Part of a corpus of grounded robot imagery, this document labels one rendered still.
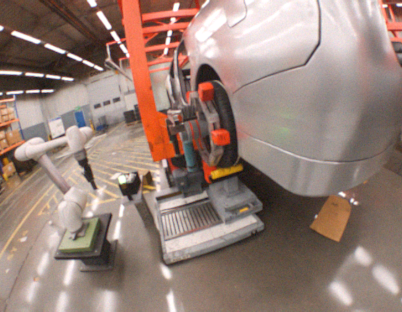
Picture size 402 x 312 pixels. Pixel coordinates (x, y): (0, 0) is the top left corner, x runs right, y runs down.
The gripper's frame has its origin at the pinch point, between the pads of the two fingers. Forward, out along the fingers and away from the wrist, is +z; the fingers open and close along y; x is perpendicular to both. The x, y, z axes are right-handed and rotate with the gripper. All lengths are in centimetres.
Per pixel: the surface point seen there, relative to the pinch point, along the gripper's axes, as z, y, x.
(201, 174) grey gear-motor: 37, -40, 83
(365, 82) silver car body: -44, 84, 102
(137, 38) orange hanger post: -104, -59, 51
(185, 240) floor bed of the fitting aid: 62, 11, 50
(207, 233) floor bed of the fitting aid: 63, 11, 69
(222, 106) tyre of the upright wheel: -31, 12, 92
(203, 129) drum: -15, -9, 84
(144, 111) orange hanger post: -33, -59, 45
